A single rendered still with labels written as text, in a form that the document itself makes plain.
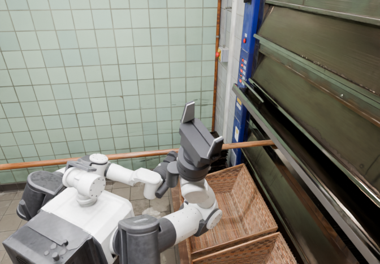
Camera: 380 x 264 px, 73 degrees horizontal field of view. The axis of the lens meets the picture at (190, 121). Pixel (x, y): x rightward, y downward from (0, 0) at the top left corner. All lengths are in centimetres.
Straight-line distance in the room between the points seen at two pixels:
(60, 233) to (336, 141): 92
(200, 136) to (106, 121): 215
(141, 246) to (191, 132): 34
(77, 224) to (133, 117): 190
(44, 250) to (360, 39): 109
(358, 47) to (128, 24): 181
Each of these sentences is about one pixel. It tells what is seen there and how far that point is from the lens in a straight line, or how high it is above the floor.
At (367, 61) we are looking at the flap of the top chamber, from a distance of 94.
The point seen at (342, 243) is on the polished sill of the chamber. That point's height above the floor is 117.
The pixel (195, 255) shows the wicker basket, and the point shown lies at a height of 70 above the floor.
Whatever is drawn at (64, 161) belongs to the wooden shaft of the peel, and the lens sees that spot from 146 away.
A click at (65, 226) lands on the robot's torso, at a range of 85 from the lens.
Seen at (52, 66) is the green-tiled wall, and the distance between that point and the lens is 257.
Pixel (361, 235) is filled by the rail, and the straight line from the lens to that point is 83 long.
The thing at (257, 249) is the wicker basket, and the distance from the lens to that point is 157.
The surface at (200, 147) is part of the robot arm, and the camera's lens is 57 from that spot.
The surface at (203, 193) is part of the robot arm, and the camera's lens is 73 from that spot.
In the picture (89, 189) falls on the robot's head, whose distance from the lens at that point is 79.
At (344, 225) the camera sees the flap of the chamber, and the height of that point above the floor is 142.
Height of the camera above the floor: 200
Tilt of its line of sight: 29 degrees down
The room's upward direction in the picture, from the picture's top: straight up
